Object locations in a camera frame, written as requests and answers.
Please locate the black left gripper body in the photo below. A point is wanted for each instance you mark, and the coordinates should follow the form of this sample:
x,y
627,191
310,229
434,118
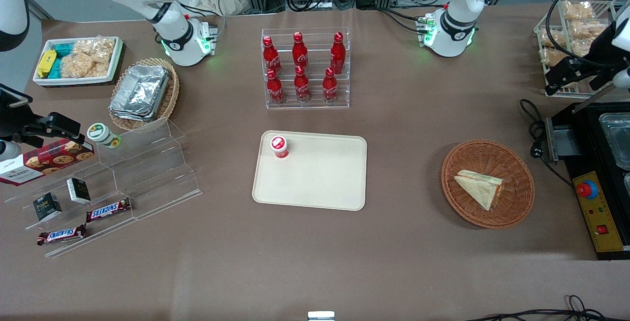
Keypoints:
x,y
586,69

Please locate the triangular sandwich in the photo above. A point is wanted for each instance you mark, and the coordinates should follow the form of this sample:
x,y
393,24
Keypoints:
x,y
482,187

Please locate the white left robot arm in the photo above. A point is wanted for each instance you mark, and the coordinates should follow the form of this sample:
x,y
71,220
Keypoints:
x,y
457,25

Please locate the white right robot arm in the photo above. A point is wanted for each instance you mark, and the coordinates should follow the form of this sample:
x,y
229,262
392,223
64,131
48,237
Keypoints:
x,y
172,30

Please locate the oval light wicker basket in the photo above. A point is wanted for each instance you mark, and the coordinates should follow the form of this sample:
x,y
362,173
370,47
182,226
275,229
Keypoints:
x,y
170,97

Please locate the round brown wicker basket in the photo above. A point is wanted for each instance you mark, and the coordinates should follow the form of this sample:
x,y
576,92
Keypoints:
x,y
517,198

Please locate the beige plastic serving tray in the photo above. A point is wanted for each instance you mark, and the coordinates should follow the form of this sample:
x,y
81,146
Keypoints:
x,y
320,178

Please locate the clear bag of fried snacks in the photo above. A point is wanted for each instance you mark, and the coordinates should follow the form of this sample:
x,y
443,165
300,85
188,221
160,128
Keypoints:
x,y
551,38
583,48
588,29
551,56
578,10

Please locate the red tartan cookie box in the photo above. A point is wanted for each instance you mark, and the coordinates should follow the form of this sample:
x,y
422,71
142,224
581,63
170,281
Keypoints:
x,y
44,162

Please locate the green-lid white cup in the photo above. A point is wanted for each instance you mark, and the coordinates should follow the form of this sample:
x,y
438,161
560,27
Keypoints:
x,y
101,134

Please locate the white rectangular snack bin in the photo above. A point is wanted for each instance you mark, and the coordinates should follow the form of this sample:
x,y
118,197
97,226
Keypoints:
x,y
78,81

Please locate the teal snack packet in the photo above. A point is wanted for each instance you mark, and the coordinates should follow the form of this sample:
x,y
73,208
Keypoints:
x,y
64,48
55,68

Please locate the yellow snack packet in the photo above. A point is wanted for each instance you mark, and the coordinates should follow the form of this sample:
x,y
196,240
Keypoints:
x,y
47,63

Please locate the clear bag of rice crackers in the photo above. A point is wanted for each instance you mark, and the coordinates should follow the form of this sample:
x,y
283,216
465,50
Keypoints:
x,y
98,49
81,67

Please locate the small black snack box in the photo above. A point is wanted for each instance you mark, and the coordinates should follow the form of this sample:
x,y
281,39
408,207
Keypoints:
x,y
78,190
47,207

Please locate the steel pan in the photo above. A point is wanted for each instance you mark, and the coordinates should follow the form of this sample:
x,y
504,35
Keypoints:
x,y
617,139

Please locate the black countertop machine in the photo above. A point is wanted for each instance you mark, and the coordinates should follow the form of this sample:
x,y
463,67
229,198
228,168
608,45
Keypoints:
x,y
576,163

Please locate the stack of foil containers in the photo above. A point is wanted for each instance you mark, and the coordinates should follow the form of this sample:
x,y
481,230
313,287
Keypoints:
x,y
140,92

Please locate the brown chocolate bar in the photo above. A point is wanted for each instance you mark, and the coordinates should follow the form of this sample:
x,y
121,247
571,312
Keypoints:
x,y
61,235
108,210

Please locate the clear acrylic stepped display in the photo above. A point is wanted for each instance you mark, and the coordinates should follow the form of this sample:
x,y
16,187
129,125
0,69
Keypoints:
x,y
152,183

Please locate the red cola bottle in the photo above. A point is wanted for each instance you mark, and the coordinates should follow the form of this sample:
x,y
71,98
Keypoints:
x,y
330,87
275,88
299,51
269,56
337,54
301,85

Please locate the red-lid yogurt cup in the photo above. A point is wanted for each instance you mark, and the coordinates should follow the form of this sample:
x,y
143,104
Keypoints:
x,y
279,145

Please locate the clear acrylic bottle rack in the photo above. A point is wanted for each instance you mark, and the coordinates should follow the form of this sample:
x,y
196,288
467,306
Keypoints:
x,y
315,105

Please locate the small white box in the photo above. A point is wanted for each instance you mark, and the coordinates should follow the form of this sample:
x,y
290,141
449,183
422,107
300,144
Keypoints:
x,y
321,316

